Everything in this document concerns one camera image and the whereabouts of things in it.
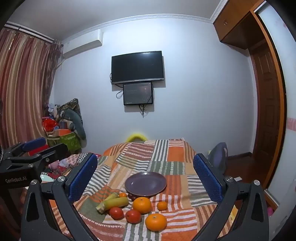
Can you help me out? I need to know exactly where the checkered cloth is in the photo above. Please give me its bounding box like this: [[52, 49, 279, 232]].
[[67, 153, 102, 164]]

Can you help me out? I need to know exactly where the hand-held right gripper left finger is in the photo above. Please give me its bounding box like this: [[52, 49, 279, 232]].
[[20, 152, 98, 241]]

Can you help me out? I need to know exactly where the blue grey chair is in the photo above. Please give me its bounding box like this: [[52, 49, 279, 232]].
[[207, 142, 228, 175]]

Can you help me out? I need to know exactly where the red tomato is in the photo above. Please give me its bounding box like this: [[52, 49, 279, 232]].
[[125, 209, 142, 224], [109, 207, 125, 220]]

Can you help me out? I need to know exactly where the dark patterned cushion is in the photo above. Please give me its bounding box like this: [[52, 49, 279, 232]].
[[59, 98, 83, 121]]

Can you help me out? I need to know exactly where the long sugarcane piece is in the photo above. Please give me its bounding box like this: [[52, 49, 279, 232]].
[[96, 197, 129, 214]]

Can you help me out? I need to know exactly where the green cardboard box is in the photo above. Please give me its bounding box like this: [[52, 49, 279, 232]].
[[60, 131, 82, 151]]

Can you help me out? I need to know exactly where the wooden overhead cabinet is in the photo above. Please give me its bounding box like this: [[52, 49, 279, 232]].
[[213, 0, 266, 50]]

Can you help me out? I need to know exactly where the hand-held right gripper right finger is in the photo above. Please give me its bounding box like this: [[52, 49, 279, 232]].
[[193, 153, 270, 241]]

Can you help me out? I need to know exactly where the small black wall screen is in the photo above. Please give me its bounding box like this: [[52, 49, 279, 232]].
[[123, 82, 154, 106]]

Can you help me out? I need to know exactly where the red bag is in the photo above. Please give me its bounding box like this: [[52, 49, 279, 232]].
[[43, 118, 58, 133]]

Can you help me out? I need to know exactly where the floral cloth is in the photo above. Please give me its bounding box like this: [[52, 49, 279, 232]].
[[49, 159, 73, 175]]

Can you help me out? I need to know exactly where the black wall television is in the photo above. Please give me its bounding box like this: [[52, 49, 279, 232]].
[[111, 51, 165, 85]]

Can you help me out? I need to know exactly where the black hanging cable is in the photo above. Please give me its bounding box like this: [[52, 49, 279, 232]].
[[138, 104, 149, 118]]

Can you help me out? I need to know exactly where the purple plate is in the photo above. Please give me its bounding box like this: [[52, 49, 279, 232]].
[[125, 172, 167, 198]]

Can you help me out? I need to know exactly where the white air conditioner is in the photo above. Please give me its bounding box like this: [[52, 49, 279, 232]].
[[61, 29, 102, 59]]

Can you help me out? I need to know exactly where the striped patchwork blanket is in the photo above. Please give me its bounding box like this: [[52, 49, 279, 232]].
[[48, 138, 238, 241]]

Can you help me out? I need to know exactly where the large orange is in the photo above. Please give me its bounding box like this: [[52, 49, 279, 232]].
[[145, 213, 167, 232], [132, 197, 152, 214]]

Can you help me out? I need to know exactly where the short sugarcane piece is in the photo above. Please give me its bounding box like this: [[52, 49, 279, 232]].
[[102, 192, 119, 204]]

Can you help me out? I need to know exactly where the orange wooden door frame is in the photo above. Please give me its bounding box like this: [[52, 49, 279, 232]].
[[251, 8, 288, 188]]

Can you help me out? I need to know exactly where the yellow round object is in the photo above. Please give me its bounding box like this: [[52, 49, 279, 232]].
[[126, 133, 146, 142]]

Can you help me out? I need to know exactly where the striped red curtain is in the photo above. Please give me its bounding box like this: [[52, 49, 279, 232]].
[[0, 23, 63, 149]]

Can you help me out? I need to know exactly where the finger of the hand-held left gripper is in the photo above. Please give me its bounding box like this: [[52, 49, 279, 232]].
[[9, 137, 48, 156], [9, 143, 69, 166]]

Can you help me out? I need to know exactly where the brown wooden door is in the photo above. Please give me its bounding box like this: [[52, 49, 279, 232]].
[[248, 39, 281, 160]]

